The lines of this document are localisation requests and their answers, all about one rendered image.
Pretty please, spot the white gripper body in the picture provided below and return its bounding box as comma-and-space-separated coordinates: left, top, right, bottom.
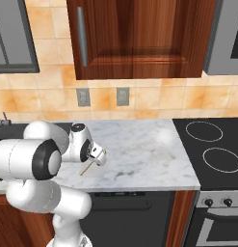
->
93, 145, 108, 167

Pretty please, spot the wooden dish brush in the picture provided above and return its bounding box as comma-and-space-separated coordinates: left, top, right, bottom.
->
79, 148, 107, 177

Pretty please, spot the black dishwasher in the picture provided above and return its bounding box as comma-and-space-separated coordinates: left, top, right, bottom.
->
79, 191, 176, 247

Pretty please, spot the black hob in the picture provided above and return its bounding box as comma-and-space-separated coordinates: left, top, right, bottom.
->
172, 117, 238, 192

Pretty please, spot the wooden side panel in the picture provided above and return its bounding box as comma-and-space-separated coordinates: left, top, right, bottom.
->
164, 190, 198, 247

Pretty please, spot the grey tap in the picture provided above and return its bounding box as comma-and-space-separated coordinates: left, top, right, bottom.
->
0, 112, 13, 130

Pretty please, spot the wooden base cupboard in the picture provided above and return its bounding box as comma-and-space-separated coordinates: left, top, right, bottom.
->
0, 193, 58, 247

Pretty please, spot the dark wooden cupboard door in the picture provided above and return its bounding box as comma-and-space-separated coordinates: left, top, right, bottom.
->
66, 0, 218, 81

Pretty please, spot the steel oven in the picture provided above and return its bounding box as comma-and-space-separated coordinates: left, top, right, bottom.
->
183, 189, 238, 247

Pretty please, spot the grey microwave oven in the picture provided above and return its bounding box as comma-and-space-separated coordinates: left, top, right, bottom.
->
202, 0, 238, 76

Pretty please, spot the grey wall socket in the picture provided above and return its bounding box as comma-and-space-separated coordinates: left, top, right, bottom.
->
116, 86, 131, 107
75, 88, 92, 108

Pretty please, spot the steel oven door handle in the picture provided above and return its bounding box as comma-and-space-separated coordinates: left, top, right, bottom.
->
195, 207, 238, 247

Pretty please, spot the grey cupboard door handle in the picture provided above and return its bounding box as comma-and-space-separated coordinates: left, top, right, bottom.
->
76, 6, 89, 69

